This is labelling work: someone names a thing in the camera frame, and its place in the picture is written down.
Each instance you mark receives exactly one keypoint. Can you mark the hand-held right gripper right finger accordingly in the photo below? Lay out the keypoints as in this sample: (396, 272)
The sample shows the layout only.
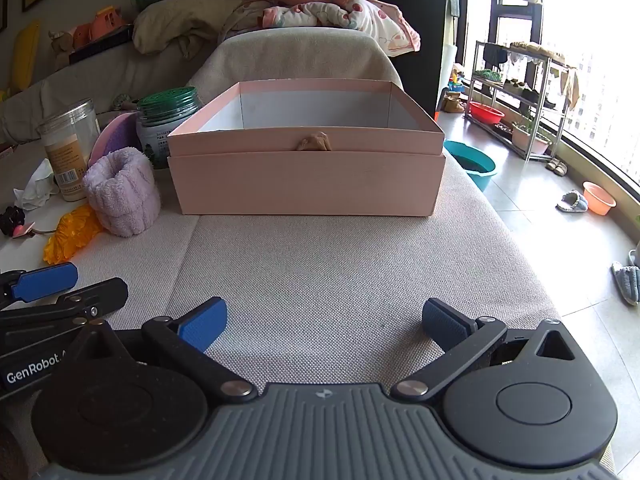
(445, 322)

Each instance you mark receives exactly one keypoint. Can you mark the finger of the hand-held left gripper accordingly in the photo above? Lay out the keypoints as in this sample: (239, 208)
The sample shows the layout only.
(45, 281)
(95, 294)

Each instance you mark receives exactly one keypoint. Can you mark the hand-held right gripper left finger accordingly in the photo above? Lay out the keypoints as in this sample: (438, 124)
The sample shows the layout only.
(205, 327)

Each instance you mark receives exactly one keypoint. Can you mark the black fabric hair accessory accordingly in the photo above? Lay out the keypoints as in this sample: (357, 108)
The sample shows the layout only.
(12, 220)

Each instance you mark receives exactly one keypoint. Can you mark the purple fuzzy towel band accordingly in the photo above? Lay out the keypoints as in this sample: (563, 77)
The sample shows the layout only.
(135, 200)

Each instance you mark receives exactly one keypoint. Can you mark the purple block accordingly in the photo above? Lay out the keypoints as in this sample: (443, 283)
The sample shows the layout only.
(120, 132)

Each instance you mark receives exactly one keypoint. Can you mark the pink cardboard box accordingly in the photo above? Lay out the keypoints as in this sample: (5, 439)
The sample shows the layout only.
(300, 185)

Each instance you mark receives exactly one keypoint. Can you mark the white crumpled tissue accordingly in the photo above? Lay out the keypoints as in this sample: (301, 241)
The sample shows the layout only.
(37, 185)

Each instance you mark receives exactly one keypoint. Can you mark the yellow-lid glass jar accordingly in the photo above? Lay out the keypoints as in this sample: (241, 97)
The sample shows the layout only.
(65, 135)

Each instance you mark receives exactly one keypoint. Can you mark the teal plastic bucket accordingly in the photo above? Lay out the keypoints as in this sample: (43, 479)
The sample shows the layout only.
(480, 177)

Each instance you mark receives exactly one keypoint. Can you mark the blue grey slipper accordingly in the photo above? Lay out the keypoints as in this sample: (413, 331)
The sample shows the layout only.
(572, 202)

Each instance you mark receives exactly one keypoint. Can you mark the grey slippers pair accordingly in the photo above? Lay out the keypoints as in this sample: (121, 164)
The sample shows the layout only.
(627, 280)

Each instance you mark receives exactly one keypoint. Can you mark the beige sandals pair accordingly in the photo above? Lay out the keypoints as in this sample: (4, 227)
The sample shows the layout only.
(556, 166)

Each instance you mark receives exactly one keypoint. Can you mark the orange plastic basin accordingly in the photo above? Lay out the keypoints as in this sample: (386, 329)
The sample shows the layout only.
(597, 200)

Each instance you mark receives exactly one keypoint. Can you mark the green lid glass jar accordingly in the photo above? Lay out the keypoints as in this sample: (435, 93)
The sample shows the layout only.
(165, 110)

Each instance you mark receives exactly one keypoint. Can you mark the potted green plant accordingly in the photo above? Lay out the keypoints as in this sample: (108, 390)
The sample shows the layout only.
(525, 142)

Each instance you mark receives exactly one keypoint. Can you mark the red plastic basin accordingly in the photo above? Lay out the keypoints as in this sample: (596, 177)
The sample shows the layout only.
(485, 112)

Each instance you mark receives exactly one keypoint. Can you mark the yellow plush toy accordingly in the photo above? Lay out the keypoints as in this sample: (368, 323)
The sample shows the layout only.
(25, 55)

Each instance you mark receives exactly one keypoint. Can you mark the metal shoe rack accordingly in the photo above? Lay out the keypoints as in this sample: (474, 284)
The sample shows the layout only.
(536, 110)

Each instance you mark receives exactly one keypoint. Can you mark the small beige plush toy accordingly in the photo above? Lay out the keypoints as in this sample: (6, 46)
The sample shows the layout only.
(62, 42)

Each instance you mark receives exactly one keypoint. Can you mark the black flat board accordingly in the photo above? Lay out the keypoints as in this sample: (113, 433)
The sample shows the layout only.
(100, 46)

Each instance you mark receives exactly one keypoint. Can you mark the colourful toy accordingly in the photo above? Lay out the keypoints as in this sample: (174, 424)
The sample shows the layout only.
(456, 79)

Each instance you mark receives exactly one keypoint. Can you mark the orange toy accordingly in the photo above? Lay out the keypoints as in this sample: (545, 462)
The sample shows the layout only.
(100, 22)

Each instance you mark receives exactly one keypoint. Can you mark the beige pillow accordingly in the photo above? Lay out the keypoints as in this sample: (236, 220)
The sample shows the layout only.
(175, 22)

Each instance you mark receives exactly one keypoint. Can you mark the pink floral blanket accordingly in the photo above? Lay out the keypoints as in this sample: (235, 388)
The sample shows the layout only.
(325, 10)

